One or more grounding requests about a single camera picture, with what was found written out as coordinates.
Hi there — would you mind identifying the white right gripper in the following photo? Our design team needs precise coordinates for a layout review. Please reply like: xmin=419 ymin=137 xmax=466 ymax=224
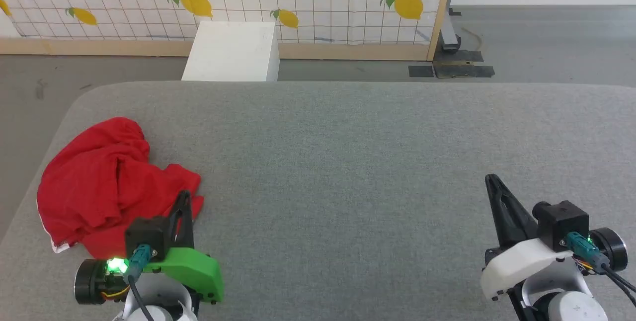
xmin=480 ymin=174 xmax=629 ymax=303

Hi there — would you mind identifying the white rectangular box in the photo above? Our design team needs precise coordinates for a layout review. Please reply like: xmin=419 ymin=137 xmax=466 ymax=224
xmin=181 ymin=21 xmax=280 ymax=82

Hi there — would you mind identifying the red cloth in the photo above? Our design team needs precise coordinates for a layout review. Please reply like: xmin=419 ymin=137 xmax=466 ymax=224
xmin=36 ymin=117 xmax=205 ymax=260

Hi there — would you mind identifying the large black floor tape patch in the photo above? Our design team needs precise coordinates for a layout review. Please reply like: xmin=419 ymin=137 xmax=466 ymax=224
xmin=432 ymin=50 xmax=496 ymax=80

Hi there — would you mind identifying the grey fabric sofa surface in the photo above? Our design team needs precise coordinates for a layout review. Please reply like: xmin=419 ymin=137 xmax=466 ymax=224
xmin=0 ymin=80 xmax=636 ymax=321

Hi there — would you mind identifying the grey metal partition foot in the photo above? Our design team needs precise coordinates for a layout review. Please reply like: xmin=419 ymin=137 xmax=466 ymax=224
xmin=437 ymin=7 xmax=464 ymax=54

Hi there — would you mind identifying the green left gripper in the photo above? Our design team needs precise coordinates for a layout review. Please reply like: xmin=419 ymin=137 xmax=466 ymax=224
xmin=74 ymin=191 xmax=225 ymax=306

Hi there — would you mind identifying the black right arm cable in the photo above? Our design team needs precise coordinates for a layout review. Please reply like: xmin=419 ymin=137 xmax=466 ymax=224
xmin=566 ymin=232 xmax=636 ymax=308

